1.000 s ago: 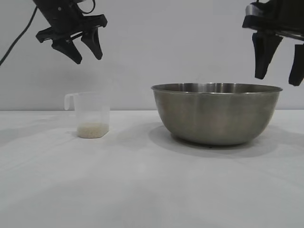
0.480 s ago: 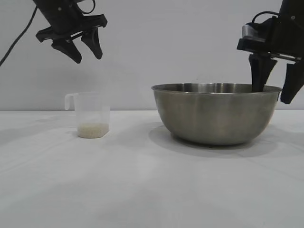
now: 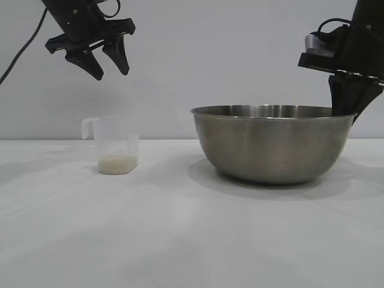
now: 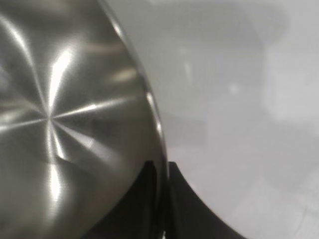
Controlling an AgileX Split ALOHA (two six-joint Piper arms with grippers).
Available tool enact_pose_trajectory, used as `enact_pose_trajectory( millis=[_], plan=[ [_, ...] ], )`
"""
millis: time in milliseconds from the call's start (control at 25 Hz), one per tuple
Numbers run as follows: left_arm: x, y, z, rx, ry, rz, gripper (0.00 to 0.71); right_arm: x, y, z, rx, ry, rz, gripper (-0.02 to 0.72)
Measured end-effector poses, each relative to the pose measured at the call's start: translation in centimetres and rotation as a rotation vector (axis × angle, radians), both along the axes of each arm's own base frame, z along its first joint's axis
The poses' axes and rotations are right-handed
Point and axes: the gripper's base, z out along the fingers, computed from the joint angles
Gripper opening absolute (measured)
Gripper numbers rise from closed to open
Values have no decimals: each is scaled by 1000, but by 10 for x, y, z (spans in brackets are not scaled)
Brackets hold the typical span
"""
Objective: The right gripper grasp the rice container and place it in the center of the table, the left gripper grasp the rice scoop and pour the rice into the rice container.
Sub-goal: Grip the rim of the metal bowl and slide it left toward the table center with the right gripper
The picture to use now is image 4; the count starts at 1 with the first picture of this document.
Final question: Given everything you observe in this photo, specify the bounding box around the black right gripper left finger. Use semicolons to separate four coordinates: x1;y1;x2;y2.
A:
87;161;160;239

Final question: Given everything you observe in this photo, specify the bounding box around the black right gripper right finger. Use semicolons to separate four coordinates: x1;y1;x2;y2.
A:
167;161;248;239

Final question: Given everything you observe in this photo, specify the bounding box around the stainless steel mixing bowl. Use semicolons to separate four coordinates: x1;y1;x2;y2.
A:
0;0;170;239

